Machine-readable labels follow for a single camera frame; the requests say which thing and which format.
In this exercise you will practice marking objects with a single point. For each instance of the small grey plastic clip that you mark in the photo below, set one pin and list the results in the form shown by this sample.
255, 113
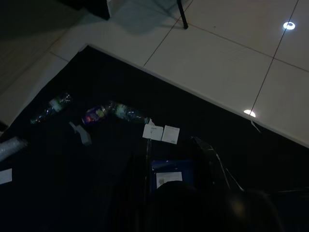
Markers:
82, 135

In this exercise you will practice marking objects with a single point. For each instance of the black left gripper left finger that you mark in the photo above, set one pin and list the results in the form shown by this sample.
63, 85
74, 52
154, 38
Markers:
144, 174

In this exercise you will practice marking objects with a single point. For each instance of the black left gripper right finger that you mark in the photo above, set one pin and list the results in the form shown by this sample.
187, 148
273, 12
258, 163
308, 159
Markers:
212, 164

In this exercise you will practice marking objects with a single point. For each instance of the white plastic wrap roll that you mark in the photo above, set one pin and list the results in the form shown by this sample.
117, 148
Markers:
12, 148

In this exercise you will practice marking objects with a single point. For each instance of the black cabinet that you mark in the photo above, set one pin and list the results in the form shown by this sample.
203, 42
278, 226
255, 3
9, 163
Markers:
96, 7

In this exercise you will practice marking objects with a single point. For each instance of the small white paper card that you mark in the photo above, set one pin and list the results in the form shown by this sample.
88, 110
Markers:
5, 176

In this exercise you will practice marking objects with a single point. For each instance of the clear crushed plastic bottle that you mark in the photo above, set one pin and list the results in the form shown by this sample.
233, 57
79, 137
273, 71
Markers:
54, 106
125, 112

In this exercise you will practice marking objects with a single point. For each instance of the black folding chair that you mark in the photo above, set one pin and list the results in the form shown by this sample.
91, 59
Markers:
182, 14

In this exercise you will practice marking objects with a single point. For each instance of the large white printed label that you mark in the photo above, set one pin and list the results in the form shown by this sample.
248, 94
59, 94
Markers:
169, 178

